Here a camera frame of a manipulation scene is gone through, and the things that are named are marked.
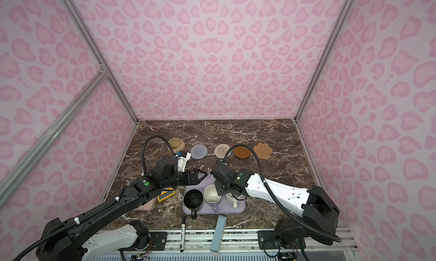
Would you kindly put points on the aluminium frame post back left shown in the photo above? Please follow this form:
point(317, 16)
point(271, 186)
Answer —
point(91, 43)

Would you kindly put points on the lilac plastic tray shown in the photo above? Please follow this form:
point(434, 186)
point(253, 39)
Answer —
point(223, 206)

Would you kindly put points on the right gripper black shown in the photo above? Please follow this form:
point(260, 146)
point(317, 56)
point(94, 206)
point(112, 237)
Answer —
point(217, 184)

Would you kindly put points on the multicolour woven coaster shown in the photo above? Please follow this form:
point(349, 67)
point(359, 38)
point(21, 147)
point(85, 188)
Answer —
point(221, 150)

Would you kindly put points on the aluminium front rail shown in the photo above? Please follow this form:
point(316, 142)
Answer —
point(237, 245)

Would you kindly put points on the aluminium frame strut left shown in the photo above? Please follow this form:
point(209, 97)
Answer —
point(22, 169)

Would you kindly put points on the black marker pen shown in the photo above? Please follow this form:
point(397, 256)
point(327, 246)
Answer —
point(183, 233)

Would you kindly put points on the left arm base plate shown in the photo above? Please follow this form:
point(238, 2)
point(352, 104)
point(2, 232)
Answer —
point(154, 241)

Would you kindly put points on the white mug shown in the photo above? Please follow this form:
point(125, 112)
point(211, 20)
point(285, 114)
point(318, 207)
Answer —
point(234, 203)
point(212, 197)

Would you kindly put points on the black mug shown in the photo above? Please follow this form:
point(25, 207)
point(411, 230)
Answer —
point(193, 201)

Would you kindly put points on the yellow calculator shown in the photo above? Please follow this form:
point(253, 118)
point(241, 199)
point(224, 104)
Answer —
point(165, 194)

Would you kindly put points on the beige glazed ceramic mug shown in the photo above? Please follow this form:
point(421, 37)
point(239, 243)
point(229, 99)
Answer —
point(177, 145)

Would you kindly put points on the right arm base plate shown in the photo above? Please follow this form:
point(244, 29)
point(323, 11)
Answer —
point(268, 240)

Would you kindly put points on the light blue long box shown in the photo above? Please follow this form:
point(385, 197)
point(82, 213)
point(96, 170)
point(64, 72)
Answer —
point(218, 235)

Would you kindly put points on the aluminium frame post back right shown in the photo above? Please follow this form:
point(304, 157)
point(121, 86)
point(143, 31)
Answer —
point(335, 32)

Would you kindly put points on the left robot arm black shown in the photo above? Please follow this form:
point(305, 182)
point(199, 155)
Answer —
point(76, 239)

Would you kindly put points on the brown round wooden coaster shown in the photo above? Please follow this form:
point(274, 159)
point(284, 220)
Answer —
point(242, 152)

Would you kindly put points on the white mug right front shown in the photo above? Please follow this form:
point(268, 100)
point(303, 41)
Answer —
point(234, 203)

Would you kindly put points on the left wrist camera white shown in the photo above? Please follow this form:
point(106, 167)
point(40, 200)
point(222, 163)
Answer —
point(182, 158)

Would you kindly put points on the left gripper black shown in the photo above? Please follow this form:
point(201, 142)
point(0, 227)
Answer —
point(189, 180)

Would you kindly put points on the aluminium frame post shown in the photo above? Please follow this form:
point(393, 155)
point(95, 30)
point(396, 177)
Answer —
point(91, 43)
point(335, 32)

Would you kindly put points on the paw shaped cork coaster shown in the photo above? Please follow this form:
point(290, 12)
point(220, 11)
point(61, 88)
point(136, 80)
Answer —
point(263, 151)

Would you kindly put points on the white mug centre front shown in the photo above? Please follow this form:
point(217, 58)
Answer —
point(212, 197)

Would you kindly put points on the blue grey rope coaster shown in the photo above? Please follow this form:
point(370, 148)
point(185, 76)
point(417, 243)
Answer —
point(198, 151)

